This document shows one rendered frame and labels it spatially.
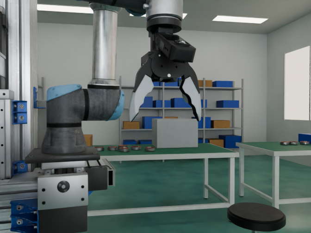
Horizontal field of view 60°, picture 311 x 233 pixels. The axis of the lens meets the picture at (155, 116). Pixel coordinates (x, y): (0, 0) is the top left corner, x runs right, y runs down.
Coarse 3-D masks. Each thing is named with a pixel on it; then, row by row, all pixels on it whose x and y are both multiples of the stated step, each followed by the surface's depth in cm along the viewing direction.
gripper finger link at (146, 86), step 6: (144, 78) 51; (150, 78) 51; (144, 84) 51; (150, 84) 51; (138, 90) 51; (144, 90) 51; (150, 90) 51; (132, 96) 50; (138, 96) 51; (144, 96) 51; (132, 102) 50; (138, 102) 51; (132, 108) 51; (138, 108) 51; (132, 114) 51; (132, 120) 51
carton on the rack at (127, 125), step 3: (123, 123) 651; (126, 123) 623; (129, 123) 624; (132, 123) 626; (135, 123) 627; (138, 123) 628; (123, 126) 651; (126, 126) 623; (129, 126) 624; (132, 126) 626; (135, 126) 627; (138, 126) 628
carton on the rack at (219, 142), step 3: (207, 138) 699; (210, 138) 699; (213, 138) 699; (216, 138) 699; (210, 141) 658; (213, 141) 660; (216, 141) 661; (219, 141) 662; (222, 141) 663; (213, 144) 660; (216, 144) 661; (219, 144) 662; (222, 144) 663
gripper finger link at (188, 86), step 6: (180, 84) 55; (186, 84) 53; (192, 84) 54; (180, 90) 55; (186, 90) 54; (192, 90) 54; (186, 96) 55; (192, 96) 54; (198, 96) 54; (192, 102) 54; (198, 102) 54; (192, 108) 55; (198, 108) 54; (198, 114) 55; (198, 120) 55
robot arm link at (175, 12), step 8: (152, 0) 52; (160, 0) 51; (168, 0) 51; (176, 0) 52; (144, 8) 53; (152, 8) 52; (160, 8) 51; (168, 8) 51; (176, 8) 52; (152, 16) 52; (160, 16) 52; (168, 16) 52; (176, 16) 52
